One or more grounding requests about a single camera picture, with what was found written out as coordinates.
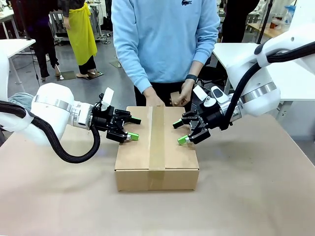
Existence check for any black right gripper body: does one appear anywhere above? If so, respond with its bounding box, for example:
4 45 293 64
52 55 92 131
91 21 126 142
196 108 229 128

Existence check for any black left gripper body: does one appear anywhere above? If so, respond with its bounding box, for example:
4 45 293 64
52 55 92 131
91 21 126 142
91 106 125 133

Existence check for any brown cardboard shipping box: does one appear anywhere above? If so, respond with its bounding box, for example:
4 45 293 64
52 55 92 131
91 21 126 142
114 105 200 192

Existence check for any person's left forearm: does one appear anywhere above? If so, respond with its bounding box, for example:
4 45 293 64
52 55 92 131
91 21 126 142
186 41 215 82

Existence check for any person's right forearm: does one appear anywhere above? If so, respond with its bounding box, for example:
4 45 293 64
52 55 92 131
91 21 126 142
117 49 154 95

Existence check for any person's left hand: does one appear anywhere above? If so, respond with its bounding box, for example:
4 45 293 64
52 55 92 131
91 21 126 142
176 80 195 107

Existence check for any person's right hand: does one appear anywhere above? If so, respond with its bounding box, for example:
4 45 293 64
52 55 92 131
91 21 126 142
142 86 166 108

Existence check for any brown packing tape strip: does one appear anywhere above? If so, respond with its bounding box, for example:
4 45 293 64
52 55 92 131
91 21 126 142
147 106 167 191

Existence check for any dark floor plate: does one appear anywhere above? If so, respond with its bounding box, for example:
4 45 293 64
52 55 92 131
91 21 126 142
56 70 76 81

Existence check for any person in light blue sweatshirt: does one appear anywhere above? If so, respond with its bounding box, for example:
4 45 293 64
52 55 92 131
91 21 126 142
110 0 221 108

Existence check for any person in yellow apron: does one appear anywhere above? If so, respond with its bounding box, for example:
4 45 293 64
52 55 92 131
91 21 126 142
61 0 99 79

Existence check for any blue-grey cloth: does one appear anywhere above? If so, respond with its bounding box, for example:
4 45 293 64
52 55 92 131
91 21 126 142
8 92 36 108

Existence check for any white table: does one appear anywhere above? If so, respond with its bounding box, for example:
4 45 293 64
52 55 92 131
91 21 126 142
212 42 315 103
0 38 37 86

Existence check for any person in black clothes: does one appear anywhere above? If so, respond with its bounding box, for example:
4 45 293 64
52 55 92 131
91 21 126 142
221 0 260 44
11 0 61 82

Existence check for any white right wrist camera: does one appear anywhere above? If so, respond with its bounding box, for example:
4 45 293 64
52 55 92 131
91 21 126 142
192 86 216 108

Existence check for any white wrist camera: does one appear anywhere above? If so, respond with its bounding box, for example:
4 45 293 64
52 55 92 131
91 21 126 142
101 88 115 111
192 86 216 108

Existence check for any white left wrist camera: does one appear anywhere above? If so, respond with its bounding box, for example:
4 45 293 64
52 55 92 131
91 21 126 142
101 88 115 111

